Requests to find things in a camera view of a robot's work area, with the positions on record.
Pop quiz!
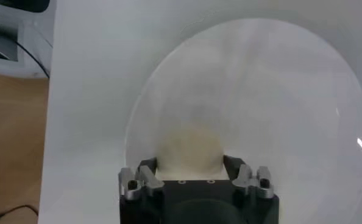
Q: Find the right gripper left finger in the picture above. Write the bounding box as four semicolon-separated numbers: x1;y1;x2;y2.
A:
118;156;166;201

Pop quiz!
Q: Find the thin black floor cable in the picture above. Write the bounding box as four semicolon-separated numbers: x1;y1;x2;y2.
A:
0;204;39;224

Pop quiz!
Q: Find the white steamed baozi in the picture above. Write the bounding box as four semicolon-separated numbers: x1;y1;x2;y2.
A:
155;124;226;180

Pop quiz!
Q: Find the round white plate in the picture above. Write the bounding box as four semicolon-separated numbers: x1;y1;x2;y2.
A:
124;17;362;224

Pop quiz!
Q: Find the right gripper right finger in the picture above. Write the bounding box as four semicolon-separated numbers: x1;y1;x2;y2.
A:
222;154;275;199

